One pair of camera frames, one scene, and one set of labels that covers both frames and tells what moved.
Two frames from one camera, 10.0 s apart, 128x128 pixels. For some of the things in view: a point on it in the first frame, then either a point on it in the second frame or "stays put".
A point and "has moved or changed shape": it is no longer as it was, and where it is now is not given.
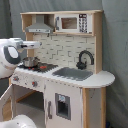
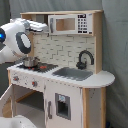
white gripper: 30,44 → 36,26
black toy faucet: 82,65 stays put
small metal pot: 31,61 stays put
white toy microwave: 73,23 has moved or changed shape
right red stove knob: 34,83 stays put
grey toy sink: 71,73 stays put
